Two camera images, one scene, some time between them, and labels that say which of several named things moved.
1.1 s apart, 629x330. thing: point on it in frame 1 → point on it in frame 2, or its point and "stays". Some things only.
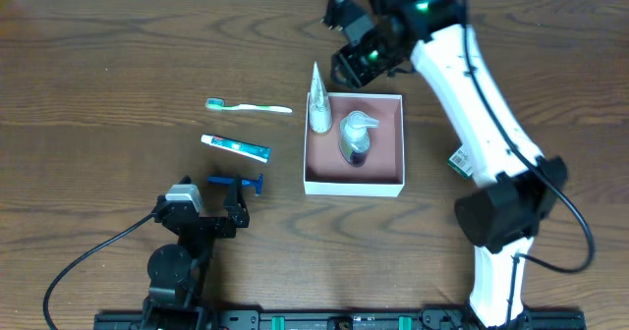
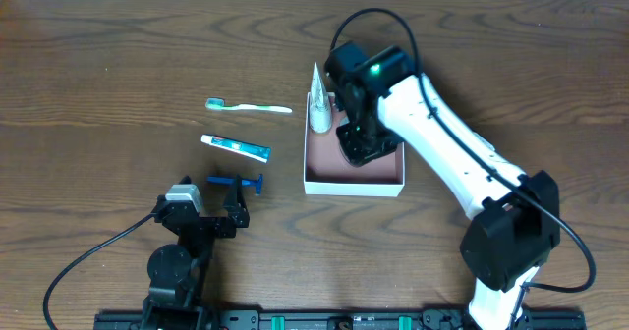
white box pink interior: x=327 y=170 stays
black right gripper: x=355 y=66 → x=367 y=143
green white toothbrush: x=219 y=103 stays
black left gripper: x=207 y=223 stays
